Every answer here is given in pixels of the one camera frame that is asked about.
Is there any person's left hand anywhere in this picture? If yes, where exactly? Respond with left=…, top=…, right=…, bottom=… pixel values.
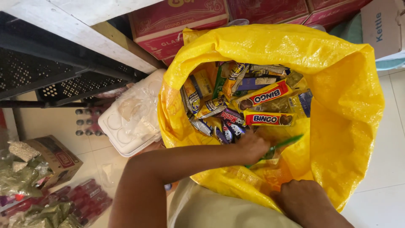
left=236, top=130, right=271, bottom=165

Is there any person's right hand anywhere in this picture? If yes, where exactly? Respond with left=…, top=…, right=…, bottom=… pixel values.
left=271, top=179, right=330, bottom=219

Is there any green snack packet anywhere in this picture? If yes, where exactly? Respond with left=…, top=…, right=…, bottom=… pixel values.
left=245, top=134, right=304, bottom=169

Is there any yellow woven plastic sack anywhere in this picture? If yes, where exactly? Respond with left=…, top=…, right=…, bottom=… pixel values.
left=157, top=24, right=385, bottom=213

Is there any heap of mixed snack packets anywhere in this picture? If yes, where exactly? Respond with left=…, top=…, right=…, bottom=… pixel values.
left=180, top=62, right=314, bottom=145

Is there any person's beige shirt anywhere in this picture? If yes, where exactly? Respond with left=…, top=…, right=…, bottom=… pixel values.
left=168, top=177, right=302, bottom=228

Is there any plastic-wrapped stack of white trays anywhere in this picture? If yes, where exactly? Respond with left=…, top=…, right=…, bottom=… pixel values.
left=98, top=69, right=167, bottom=157

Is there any teal plastic bag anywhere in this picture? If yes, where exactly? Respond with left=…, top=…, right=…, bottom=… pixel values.
left=329, top=13, right=363, bottom=45

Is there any large red glassware carton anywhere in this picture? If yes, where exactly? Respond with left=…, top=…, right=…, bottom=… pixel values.
left=128, top=0, right=230, bottom=67

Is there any white appliance carton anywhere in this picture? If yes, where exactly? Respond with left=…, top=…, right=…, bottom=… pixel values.
left=361, top=0, right=405, bottom=62

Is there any shrink-wrapped pack of capped bottles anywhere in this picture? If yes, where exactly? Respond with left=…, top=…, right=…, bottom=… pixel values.
left=75, top=106, right=107, bottom=137

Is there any shrink-wrapped pack of red bottles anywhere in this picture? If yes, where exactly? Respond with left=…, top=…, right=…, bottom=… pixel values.
left=0, top=178, right=113, bottom=227

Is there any brown cardboard box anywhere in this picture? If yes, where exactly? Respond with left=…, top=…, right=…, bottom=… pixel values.
left=24, top=135, right=84, bottom=188

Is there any white wooden shelf board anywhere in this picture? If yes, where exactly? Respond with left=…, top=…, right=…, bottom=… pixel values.
left=0, top=0, right=166, bottom=75

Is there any black perforated metal rack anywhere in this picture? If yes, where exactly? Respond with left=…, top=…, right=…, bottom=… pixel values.
left=0, top=11, right=149, bottom=109

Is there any clear bag of white grains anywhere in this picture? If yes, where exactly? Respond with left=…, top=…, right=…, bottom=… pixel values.
left=8, top=141, right=41, bottom=163

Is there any heap of green-filled clear bags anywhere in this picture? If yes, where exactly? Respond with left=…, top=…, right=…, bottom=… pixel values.
left=0, top=149, right=85, bottom=228

